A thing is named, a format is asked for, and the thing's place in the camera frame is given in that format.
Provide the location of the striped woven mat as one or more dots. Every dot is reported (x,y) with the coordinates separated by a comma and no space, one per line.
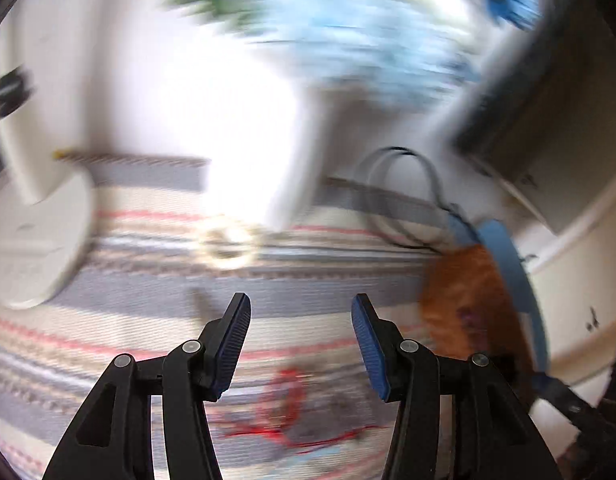
(138,320)

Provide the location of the white round stand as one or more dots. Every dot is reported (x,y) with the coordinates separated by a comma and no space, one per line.
(33,240)

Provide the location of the blue artificial flowers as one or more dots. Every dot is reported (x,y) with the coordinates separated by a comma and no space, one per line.
(348,25)

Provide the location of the white vase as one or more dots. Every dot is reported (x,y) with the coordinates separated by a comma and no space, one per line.
(258,150)

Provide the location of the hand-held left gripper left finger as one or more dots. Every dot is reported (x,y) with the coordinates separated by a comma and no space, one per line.
(233,340)

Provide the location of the brown wicker basket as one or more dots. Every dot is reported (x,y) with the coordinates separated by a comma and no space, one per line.
(463,290)

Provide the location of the black television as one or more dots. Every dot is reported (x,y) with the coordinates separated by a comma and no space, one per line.
(538,110)

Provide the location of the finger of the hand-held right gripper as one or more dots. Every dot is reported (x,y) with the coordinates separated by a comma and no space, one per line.
(563,400)

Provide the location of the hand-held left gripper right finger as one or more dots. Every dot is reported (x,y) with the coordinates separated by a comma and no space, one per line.
(370,350)

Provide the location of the small dark round object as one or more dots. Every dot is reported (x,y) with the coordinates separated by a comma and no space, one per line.
(8,92)

